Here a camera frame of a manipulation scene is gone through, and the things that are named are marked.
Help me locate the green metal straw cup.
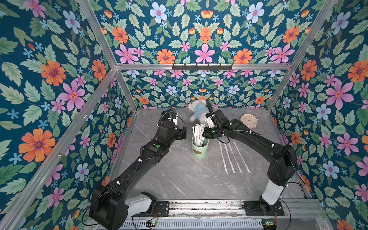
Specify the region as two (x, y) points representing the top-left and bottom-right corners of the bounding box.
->
(191, 136), (209, 159)

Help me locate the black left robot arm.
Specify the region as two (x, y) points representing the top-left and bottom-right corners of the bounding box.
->
(89, 119), (187, 230)

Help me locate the bundle of wrapped straws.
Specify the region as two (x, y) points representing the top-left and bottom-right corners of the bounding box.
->
(192, 124), (205, 147)

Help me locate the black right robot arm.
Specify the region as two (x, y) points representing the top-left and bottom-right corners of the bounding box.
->
(203, 111), (298, 213)

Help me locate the white teddy bear blue shirt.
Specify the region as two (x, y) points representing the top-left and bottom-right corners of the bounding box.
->
(188, 100), (209, 125)

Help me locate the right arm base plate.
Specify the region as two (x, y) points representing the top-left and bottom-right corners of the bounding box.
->
(242, 200), (285, 217)

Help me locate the black wall hook rail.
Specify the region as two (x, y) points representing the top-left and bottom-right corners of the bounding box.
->
(172, 63), (233, 71)

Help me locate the beige round alarm clock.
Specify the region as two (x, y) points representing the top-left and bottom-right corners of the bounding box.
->
(240, 114), (258, 129)

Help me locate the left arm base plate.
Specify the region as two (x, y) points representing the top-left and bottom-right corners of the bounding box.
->
(134, 201), (170, 218)

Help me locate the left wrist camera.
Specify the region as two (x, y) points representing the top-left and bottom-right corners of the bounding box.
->
(169, 111), (178, 125)

